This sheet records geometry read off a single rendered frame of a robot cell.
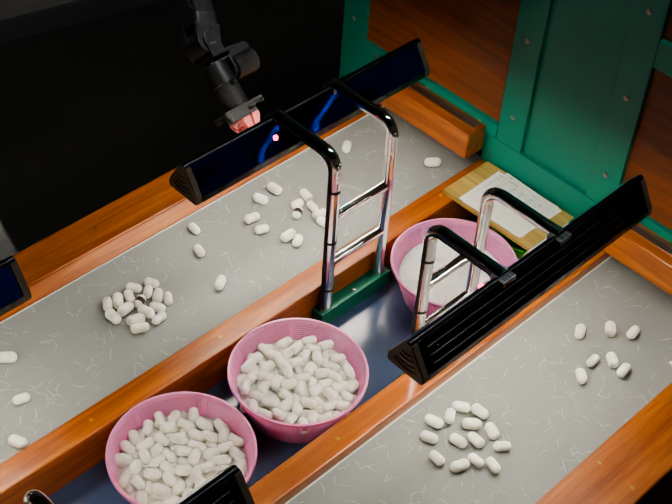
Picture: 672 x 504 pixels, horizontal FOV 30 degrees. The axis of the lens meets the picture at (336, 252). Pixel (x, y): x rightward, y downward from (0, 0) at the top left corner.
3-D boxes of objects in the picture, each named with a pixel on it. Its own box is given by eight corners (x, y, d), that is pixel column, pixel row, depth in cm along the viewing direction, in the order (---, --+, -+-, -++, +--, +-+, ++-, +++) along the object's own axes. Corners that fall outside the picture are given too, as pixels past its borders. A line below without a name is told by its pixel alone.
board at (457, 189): (442, 193, 273) (443, 189, 273) (487, 164, 281) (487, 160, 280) (560, 273, 257) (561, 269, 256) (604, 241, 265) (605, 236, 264)
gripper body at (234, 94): (266, 100, 267) (248, 70, 266) (230, 120, 262) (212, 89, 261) (253, 109, 273) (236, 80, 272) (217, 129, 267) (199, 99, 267)
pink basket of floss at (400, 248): (384, 334, 255) (388, 302, 248) (388, 244, 274) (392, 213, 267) (514, 345, 254) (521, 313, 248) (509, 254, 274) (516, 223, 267)
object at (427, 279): (394, 389, 245) (417, 222, 213) (462, 338, 255) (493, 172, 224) (467, 447, 235) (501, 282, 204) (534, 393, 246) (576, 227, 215)
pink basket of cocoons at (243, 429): (79, 476, 226) (74, 444, 219) (193, 400, 240) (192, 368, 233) (171, 573, 213) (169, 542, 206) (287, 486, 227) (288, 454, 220)
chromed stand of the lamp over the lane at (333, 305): (259, 279, 264) (262, 111, 233) (327, 236, 275) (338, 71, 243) (321, 329, 255) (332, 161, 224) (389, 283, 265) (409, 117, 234)
